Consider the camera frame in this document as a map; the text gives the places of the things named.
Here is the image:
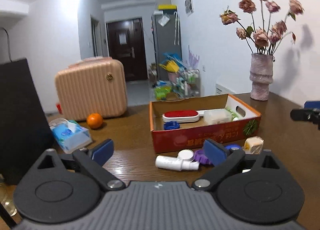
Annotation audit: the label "green spray bottle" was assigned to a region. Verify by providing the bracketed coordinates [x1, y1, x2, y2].
[225, 107, 239, 121]

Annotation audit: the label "glass jar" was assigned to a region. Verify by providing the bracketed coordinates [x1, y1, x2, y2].
[0, 175, 17, 217]

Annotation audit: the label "orange fruit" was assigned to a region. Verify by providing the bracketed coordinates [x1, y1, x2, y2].
[86, 113, 104, 129]

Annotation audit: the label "purple gear-shaped lid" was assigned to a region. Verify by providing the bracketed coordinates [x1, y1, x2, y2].
[194, 149, 212, 166]

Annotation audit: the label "small white round cap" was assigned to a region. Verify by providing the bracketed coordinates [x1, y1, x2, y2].
[177, 149, 194, 162]

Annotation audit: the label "red cardboard box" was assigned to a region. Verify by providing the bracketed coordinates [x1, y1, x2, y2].
[149, 94, 261, 154]

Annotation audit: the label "blue gear-shaped lid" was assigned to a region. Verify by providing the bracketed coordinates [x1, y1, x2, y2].
[163, 121, 180, 130]

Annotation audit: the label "blue round lid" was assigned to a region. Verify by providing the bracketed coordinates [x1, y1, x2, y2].
[224, 144, 242, 150]

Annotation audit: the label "red white lint brush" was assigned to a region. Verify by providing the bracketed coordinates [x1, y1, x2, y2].
[162, 110, 204, 123]

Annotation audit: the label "yellow box on fridge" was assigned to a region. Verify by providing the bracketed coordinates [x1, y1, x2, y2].
[158, 4, 177, 11]

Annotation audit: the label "white pill bottle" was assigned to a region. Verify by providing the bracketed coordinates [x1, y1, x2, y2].
[203, 109, 232, 125]

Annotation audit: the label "dark brown door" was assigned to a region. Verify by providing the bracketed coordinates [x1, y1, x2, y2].
[106, 18, 148, 82]

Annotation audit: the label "pink ribbed suitcase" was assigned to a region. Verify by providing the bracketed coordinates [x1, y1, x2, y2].
[55, 57, 127, 121]

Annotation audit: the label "yellow watering can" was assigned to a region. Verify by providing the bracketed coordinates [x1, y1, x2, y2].
[159, 60, 180, 73]

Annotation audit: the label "white spray bottle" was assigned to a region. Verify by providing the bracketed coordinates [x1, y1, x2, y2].
[155, 155, 200, 171]

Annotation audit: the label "grey refrigerator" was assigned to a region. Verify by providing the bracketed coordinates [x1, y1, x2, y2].
[151, 9, 182, 80]

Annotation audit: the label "blue tissue pack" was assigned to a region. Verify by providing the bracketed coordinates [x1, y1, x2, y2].
[49, 118, 93, 154]

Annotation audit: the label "black paper bag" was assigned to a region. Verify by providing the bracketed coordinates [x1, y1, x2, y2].
[0, 59, 55, 185]

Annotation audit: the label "cream square container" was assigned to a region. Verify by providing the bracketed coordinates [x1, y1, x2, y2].
[242, 136, 264, 154]

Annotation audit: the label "dried pink flowers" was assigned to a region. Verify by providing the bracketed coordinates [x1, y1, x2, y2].
[219, 0, 305, 56]

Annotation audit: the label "wire storage rack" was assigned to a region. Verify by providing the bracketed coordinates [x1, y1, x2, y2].
[172, 69, 201, 98]

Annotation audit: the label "pink textured vase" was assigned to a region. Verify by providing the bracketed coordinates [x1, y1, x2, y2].
[249, 53, 273, 101]

